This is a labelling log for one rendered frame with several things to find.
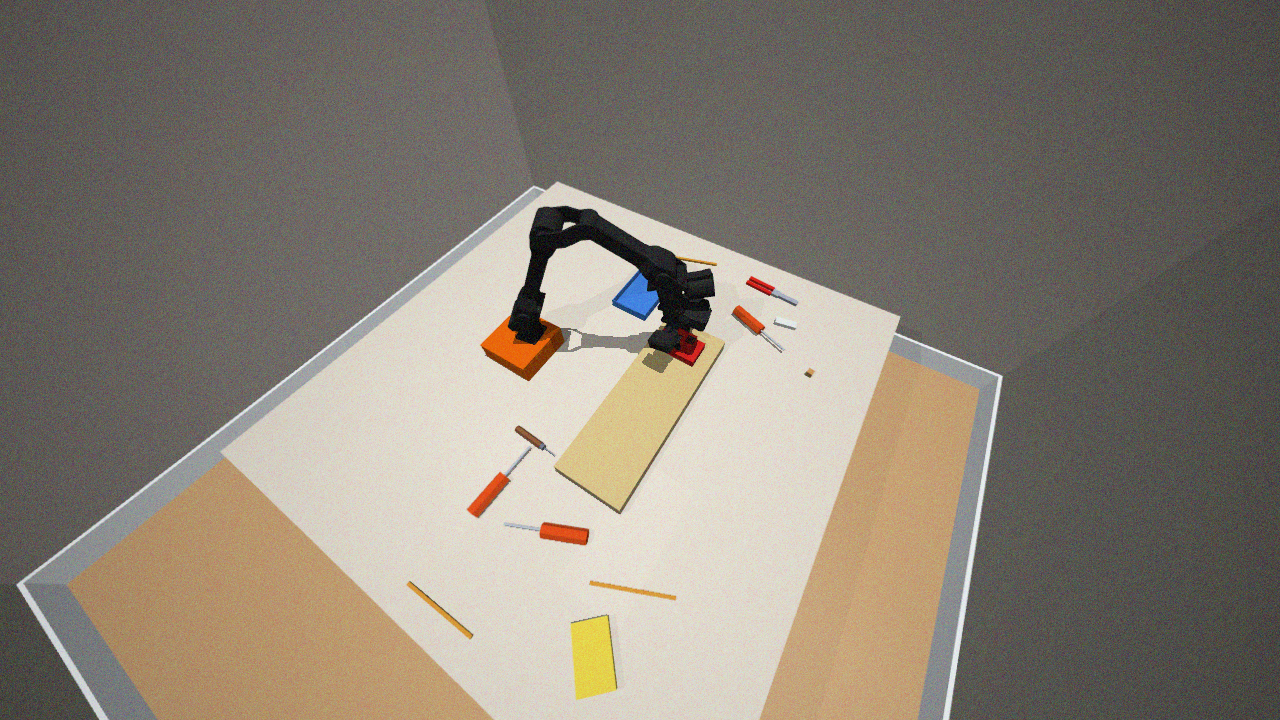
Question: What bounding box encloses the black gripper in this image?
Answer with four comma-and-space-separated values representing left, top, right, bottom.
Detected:
648, 293, 687, 354

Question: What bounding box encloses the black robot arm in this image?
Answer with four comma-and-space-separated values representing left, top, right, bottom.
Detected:
508, 206, 716, 345

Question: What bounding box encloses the brown-handled awl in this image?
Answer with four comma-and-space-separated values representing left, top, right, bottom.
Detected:
515, 427, 556, 456

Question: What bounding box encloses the blue shallow tray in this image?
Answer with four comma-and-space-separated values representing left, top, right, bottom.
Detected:
612, 270, 659, 322

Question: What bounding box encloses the orange-handled awl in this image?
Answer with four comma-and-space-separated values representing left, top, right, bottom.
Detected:
503, 521, 589, 544
733, 305, 785, 351
467, 445, 531, 518

